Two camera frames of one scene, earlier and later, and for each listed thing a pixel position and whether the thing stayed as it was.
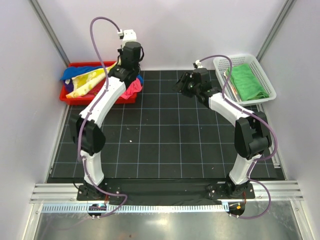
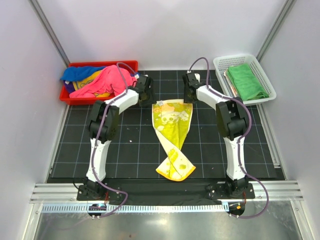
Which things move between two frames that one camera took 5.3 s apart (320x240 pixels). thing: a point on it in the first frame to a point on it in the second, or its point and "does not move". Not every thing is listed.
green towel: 246,84 does not move
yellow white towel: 82,81 to 172,119
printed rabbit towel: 233,88 does not move
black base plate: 164,192 does not move
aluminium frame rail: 67,193 does not move
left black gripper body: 120,51 to 149,99
